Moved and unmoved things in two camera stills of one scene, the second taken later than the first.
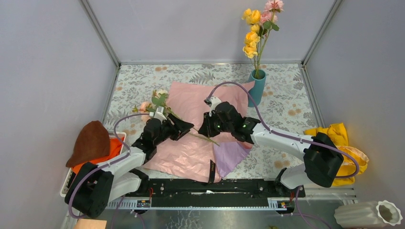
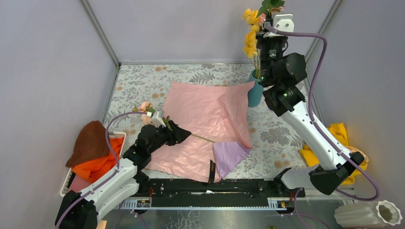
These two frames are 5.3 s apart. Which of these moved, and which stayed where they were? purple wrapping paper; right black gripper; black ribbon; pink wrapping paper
Moved: right black gripper
Stayed: black ribbon; purple wrapping paper; pink wrapping paper
